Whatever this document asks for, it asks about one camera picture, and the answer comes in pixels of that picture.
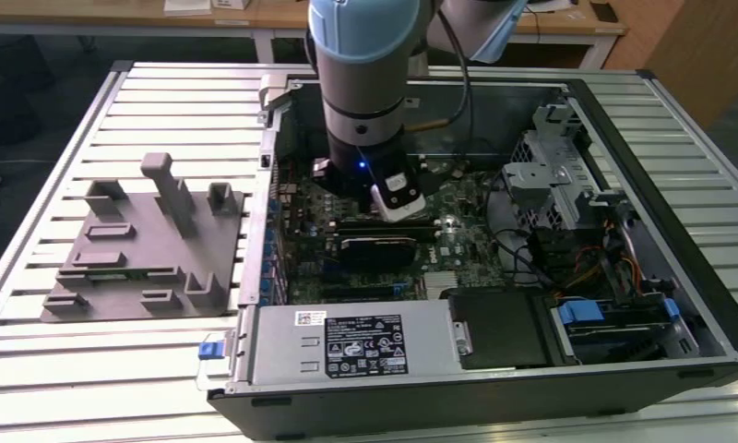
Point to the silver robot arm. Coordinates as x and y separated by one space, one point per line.
362 83

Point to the black RAM slot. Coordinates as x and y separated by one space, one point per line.
357 225
383 235

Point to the green motherboard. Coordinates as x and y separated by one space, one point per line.
301 217

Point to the black graphics card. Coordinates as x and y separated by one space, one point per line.
374 254

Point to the silver chipset heatsink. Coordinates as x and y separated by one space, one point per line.
442 283

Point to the silver drive cage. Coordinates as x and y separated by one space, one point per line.
547 180

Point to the grey parts rack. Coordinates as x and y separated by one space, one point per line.
147 258

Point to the grey power supply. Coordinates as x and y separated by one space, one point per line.
282 346

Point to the wooden desk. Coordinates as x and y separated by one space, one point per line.
221 20

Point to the green RAM stick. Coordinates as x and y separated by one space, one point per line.
135 275

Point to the black plastic shroud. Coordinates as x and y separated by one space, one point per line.
503 327

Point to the small white box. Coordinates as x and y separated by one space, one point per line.
227 3

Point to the blue case latch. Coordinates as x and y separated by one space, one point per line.
209 349

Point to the white paper sheet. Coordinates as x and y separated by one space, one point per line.
186 4

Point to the blue disk carrier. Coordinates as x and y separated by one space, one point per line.
580 314

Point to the black PC case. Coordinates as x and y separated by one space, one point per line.
405 406

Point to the black phone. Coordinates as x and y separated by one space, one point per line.
603 11

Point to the black hard disk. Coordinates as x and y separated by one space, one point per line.
614 343

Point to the black office chair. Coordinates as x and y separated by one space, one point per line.
11 92

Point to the small blue clip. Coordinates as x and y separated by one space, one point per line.
670 308

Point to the wooden cabinet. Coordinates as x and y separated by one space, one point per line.
700 55

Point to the boxy white wrist camera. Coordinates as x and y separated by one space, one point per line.
321 167

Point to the slim white wrist camera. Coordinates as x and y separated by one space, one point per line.
399 198

